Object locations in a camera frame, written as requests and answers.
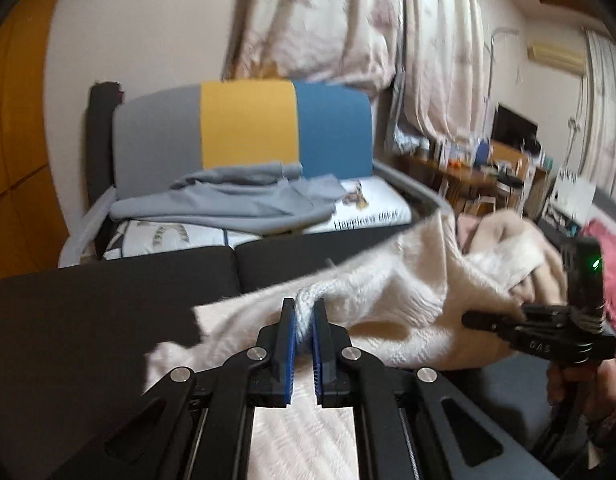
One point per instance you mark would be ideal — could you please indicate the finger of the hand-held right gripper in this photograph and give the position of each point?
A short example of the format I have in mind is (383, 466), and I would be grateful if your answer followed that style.
(490, 320)

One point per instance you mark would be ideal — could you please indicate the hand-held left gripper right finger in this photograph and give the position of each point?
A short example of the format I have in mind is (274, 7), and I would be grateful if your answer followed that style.
(318, 355)

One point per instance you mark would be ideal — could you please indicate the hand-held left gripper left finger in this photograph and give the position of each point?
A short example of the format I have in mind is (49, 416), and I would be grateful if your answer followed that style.
(287, 355)

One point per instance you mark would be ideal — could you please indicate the white knit sweater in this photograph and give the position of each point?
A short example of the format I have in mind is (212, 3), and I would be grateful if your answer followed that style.
(408, 300)

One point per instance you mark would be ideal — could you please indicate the person's right forearm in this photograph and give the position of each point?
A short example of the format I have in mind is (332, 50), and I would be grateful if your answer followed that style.
(613, 435)

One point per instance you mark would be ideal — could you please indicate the person's right hand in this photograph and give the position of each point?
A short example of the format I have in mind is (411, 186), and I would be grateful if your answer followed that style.
(608, 390)

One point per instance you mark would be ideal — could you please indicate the small pink cloth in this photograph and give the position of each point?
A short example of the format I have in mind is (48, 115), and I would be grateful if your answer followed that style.
(470, 232)

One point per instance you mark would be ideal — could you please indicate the pink blanket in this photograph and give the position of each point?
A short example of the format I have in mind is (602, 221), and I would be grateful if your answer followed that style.
(610, 260)

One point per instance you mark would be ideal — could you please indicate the white printed bag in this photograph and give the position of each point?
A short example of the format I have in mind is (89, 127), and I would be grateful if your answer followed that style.
(573, 197)

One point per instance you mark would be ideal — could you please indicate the cluttered wooden desk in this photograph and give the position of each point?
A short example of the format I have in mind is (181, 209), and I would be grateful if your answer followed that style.
(468, 175)

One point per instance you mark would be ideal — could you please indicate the grey cloth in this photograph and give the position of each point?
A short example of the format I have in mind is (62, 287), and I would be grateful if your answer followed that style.
(222, 205)

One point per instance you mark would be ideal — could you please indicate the black monitor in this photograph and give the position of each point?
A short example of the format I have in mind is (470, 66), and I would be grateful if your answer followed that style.
(513, 125)

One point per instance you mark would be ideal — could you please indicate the black sofa bed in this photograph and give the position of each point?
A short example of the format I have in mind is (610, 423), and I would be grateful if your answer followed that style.
(87, 330)

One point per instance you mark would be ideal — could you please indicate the grey yellow blue backrest cushion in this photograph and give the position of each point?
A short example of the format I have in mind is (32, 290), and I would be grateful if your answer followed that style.
(248, 125)

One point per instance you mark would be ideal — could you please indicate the striped white curtain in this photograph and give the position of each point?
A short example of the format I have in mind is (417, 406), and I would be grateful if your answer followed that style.
(608, 110)

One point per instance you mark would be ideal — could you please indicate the air conditioner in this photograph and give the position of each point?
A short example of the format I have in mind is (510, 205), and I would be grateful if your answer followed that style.
(555, 57)

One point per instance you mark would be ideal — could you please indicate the floral white curtain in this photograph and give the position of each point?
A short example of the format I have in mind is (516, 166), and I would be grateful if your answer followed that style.
(443, 45)
(313, 15)

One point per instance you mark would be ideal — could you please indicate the orange wooden door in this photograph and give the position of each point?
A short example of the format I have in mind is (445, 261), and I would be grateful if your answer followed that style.
(12, 135)

